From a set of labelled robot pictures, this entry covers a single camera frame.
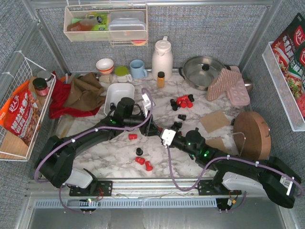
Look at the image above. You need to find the red coffee capsule cluster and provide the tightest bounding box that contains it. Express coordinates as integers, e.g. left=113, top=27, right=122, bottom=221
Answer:
left=176, top=95, right=193, bottom=108

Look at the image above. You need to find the red cloth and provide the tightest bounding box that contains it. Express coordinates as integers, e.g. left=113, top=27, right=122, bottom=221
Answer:
left=49, top=80, right=100, bottom=119

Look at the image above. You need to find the blue mug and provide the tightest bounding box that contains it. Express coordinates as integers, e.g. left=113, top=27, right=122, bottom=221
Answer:
left=130, top=60, right=148, bottom=79

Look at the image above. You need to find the steel cup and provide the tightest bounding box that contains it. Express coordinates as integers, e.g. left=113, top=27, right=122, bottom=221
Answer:
left=243, top=78, right=254, bottom=93

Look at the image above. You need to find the brown cloth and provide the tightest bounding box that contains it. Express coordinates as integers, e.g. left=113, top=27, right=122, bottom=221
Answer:
left=63, top=73, right=105, bottom=111

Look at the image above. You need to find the steel pot with glass lid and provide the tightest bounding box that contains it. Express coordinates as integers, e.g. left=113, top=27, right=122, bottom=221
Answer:
left=178, top=56, right=231, bottom=91

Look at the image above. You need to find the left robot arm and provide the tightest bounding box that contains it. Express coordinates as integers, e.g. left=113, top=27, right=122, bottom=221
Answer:
left=34, top=94, right=160, bottom=189

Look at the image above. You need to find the pink yellow sponge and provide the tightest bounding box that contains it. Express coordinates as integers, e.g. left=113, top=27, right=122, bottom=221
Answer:
left=131, top=40, right=147, bottom=46

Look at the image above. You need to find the brown cardboard sheet right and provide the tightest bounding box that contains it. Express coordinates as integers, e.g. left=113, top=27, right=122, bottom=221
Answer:
left=206, top=137, right=229, bottom=153

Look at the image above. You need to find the silver lid glass jar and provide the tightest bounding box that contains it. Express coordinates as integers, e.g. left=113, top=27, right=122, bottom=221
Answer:
left=37, top=70, right=53, bottom=88

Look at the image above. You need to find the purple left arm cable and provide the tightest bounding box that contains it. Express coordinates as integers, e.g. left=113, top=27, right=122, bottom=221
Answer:
left=34, top=88, right=153, bottom=214

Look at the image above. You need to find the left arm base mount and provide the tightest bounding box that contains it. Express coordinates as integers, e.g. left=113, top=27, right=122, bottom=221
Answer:
left=69, top=180, right=113, bottom=197

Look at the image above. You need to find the white rectangular storage basket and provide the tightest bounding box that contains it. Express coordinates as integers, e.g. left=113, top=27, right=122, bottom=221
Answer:
left=104, top=83, right=135, bottom=115

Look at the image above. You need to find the clear plastic container stack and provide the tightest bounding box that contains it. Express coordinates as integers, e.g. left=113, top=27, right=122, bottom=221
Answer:
left=108, top=10, right=146, bottom=41

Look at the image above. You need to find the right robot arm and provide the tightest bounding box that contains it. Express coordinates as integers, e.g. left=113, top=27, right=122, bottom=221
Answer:
left=161, top=129, right=305, bottom=208

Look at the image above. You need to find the white thermos jug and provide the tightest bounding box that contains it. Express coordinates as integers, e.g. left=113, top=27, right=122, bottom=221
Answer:
left=152, top=36, right=173, bottom=81

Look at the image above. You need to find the pink striped cloth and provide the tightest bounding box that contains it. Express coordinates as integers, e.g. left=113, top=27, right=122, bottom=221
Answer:
left=206, top=68, right=242, bottom=101

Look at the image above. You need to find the white mesh basket right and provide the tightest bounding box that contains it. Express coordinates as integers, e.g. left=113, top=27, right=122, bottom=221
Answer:
left=262, top=42, right=305, bottom=132

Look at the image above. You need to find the orange spice bottle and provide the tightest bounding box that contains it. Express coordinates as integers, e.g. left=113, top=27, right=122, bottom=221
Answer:
left=157, top=72, right=165, bottom=88

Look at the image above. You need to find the white orange striped bowl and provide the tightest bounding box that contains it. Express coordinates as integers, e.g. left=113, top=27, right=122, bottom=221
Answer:
left=95, top=58, right=114, bottom=74

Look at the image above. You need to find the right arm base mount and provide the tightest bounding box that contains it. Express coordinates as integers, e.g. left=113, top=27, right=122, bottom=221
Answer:
left=195, top=178, right=242, bottom=196

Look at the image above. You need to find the brown cardboard square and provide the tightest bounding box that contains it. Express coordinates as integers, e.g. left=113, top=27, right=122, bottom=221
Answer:
left=200, top=111, right=231, bottom=133

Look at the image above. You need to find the green lidded white cup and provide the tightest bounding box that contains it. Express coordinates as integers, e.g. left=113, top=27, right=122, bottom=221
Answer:
left=115, top=66, right=132, bottom=83

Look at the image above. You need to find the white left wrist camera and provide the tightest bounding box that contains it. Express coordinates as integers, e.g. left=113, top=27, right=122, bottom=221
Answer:
left=142, top=93, right=152, bottom=117

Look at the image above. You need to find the round wooden board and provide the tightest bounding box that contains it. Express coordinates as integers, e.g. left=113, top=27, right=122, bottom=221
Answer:
left=233, top=111, right=271, bottom=160

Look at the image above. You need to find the green labelled packet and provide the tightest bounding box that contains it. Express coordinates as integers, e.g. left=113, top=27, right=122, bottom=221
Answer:
left=85, top=12, right=109, bottom=31

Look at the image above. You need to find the pink egg tray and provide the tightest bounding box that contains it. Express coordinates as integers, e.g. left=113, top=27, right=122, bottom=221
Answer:
left=226, top=77, right=250, bottom=106

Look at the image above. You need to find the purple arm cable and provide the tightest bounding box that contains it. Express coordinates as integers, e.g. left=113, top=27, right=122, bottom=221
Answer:
left=34, top=88, right=153, bottom=214
left=166, top=145, right=305, bottom=213

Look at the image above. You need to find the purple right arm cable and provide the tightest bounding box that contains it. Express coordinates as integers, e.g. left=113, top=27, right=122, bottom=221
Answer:
left=166, top=145, right=305, bottom=213

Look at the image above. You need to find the black coffee capsule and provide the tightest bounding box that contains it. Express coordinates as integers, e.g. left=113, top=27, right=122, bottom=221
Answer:
left=171, top=126, right=179, bottom=132
left=170, top=99, right=177, bottom=106
left=188, top=94, right=194, bottom=103
left=172, top=104, right=180, bottom=111
left=136, top=147, right=143, bottom=156
left=110, top=103, right=116, bottom=110
left=178, top=114, right=186, bottom=121
left=173, top=122, right=183, bottom=129

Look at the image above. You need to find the dark lid glass jar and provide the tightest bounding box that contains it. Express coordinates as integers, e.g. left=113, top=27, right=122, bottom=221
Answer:
left=32, top=78, right=49, bottom=96

